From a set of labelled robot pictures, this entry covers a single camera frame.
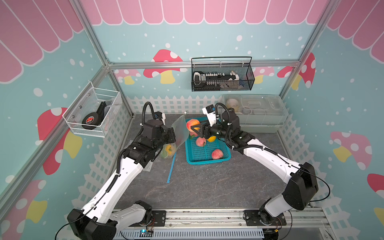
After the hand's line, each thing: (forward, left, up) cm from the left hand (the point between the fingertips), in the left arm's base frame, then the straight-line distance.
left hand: (174, 132), depth 74 cm
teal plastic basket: (+3, -11, -28) cm, 30 cm away
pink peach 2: (+10, -13, -22) cm, 28 cm away
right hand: (+3, -10, +3) cm, 11 cm away
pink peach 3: (+1, -24, -23) cm, 33 cm away
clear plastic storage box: (+26, -52, -12) cm, 59 cm away
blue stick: (-6, +4, -28) cm, 29 cm away
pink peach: (+2, +5, -21) cm, 22 cm away
